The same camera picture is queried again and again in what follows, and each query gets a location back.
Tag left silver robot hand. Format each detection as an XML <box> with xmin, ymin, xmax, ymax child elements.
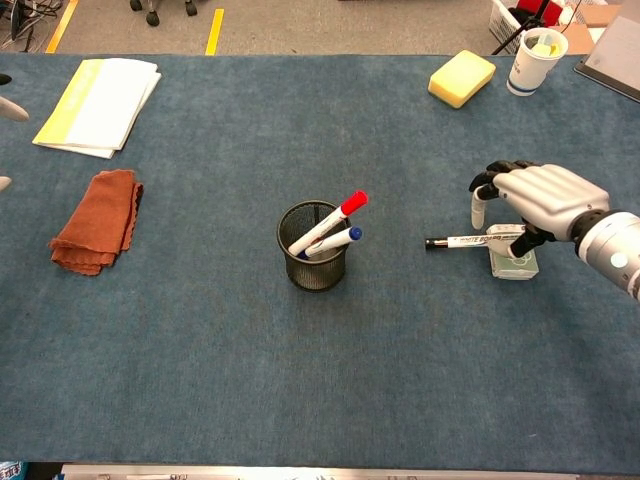
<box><xmin>0</xmin><ymin>73</ymin><xmax>30</xmax><ymax>194</ymax></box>

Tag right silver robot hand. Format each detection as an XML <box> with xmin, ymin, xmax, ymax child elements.
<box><xmin>468</xmin><ymin>159</ymin><xmax>612</xmax><ymax>260</ymax></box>

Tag black cap whiteboard marker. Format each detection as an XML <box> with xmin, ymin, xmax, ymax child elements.
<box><xmin>425</xmin><ymin>233</ymin><xmax>529</xmax><ymax>251</ymax></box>

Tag red cap whiteboard marker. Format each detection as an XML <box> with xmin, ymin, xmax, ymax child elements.
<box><xmin>287</xmin><ymin>189</ymin><xmax>370</xmax><ymax>257</ymax></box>

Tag blue cap whiteboard marker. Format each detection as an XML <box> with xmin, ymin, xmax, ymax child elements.
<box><xmin>298</xmin><ymin>226</ymin><xmax>364</xmax><ymax>260</ymax></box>

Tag black mesh pen holder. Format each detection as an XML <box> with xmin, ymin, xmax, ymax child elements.
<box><xmin>276</xmin><ymin>199</ymin><xmax>354</xmax><ymax>294</ymax></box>

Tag green tissue pack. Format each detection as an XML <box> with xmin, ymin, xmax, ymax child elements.
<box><xmin>486</xmin><ymin>223</ymin><xmax>541</xmax><ymax>281</ymax></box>

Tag yellow and white booklet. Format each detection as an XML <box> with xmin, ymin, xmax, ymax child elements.
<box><xmin>32</xmin><ymin>57</ymin><xmax>163</xmax><ymax>160</ymax></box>

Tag white paper cup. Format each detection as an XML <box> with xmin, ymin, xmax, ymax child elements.
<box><xmin>506</xmin><ymin>27</ymin><xmax>570</xmax><ymax>97</ymax></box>

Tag brown folded cloth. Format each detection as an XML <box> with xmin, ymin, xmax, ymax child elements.
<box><xmin>47</xmin><ymin>169</ymin><xmax>145</xmax><ymax>277</ymax></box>

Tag yellow sponge block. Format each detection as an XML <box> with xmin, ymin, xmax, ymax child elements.
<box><xmin>427</xmin><ymin>49</ymin><xmax>497</xmax><ymax>110</ymax></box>

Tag grey tablet device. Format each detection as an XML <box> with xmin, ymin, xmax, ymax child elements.
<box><xmin>573</xmin><ymin>14</ymin><xmax>640</xmax><ymax>105</ymax></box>

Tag brown cardboard box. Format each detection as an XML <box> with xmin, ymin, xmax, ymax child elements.
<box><xmin>564</xmin><ymin>2</ymin><xmax>624</xmax><ymax>54</ymax></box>

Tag black tripod stand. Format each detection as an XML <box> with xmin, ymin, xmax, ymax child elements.
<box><xmin>491</xmin><ymin>0</ymin><xmax>584</xmax><ymax>56</ymax></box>

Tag black office chair base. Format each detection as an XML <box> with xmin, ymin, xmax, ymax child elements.
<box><xmin>128</xmin><ymin>0</ymin><xmax>199</xmax><ymax>27</ymax></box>

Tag white plastic basket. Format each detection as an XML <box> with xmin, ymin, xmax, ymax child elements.
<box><xmin>488</xmin><ymin>0</ymin><xmax>536</xmax><ymax>54</ymax></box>

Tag red object in basket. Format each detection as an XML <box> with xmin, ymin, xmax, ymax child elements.
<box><xmin>516</xmin><ymin>0</ymin><xmax>564</xmax><ymax>29</ymax></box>

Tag blue table mat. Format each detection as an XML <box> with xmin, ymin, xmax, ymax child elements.
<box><xmin>0</xmin><ymin>52</ymin><xmax>640</xmax><ymax>474</ymax></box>

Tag bundle of dark cables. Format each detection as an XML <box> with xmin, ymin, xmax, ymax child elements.
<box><xmin>0</xmin><ymin>0</ymin><xmax>66</xmax><ymax>54</ymax></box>

